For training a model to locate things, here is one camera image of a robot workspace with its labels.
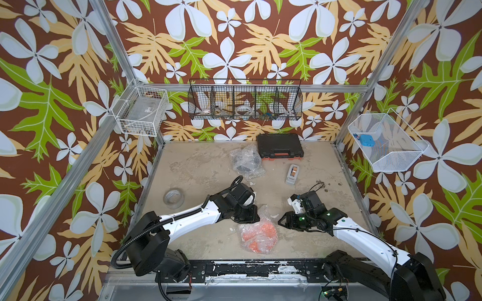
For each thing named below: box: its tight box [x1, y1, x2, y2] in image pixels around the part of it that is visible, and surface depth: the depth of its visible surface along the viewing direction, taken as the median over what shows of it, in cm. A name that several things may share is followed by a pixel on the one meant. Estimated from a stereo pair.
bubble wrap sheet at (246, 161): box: [229, 144, 266, 179], surface depth 103 cm
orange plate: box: [240, 217, 279, 254], surface depth 83 cm
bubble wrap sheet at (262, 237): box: [237, 205, 280, 255], surface depth 83 cm
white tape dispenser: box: [285, 164, 300, 185], surface depth 103 cm
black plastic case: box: [256, 133, 305, 161], surface depth 117 cm
